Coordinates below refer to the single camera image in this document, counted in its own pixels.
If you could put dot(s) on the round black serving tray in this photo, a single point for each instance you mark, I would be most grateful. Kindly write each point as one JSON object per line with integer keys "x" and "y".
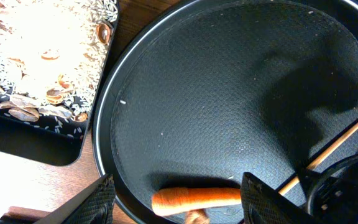
{"x": 213, "y": 89}

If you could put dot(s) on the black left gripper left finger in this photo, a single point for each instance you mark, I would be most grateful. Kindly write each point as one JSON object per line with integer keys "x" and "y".
{"x": 93, "y": 205}

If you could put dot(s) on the wooden chopstick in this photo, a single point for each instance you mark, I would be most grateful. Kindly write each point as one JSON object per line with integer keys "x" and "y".
{"x": 321, "y": 157}

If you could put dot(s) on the pile of food scraps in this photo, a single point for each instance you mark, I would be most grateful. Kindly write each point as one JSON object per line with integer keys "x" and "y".
{"x": 39, "y": 53}

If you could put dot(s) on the black rectangular tray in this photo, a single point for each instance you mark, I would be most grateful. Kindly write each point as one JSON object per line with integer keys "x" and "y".
{"x": 36, "y": 140}

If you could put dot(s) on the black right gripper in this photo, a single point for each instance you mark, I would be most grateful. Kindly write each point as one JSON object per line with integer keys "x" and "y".
{"x": 330, "y": 199}

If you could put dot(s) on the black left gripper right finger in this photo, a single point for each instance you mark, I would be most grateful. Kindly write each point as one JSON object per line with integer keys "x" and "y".
{"x": 263, "y": 205}

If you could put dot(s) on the brown mushroom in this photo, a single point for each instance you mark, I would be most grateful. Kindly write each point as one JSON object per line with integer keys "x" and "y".
{"x": 197, "y": 217}

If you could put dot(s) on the orange carrot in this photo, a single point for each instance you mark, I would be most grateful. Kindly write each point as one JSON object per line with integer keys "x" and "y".
{"x": 176, "y": 200}

